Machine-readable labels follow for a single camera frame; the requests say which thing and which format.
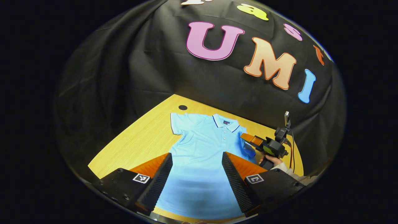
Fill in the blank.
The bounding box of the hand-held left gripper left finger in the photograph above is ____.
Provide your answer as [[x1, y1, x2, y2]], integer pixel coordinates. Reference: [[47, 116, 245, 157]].
[[93, 152, 173, 217]]

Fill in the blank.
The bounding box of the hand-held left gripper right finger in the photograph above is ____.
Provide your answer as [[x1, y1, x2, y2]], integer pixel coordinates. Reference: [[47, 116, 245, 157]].
[[221, 152, 307, 217]]

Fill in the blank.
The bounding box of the light blue T-shirt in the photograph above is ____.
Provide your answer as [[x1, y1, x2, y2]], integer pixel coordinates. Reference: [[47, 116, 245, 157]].
[[155, 113, 257, 220]]

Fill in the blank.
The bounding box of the black backdrop cloth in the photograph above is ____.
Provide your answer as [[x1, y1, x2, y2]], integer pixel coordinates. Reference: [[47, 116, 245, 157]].
[[54, 0, 347, 184]]

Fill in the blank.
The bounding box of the thin gripper cable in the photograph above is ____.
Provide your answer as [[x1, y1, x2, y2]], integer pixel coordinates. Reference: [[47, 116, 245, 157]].
[[288, 129, 296, 170]]

